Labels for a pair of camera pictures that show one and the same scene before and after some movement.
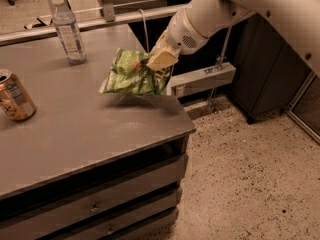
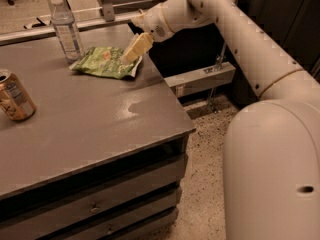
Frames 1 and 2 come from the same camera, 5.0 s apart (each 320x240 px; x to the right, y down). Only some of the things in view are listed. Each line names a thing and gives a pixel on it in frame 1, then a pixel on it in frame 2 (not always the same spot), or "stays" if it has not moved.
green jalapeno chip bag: (130, 74) -> (106, 61)
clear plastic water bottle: (67, 27) stays
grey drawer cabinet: (94, 172) stays
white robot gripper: (182, 35) -> (151, 21)
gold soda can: (14, 98) stays
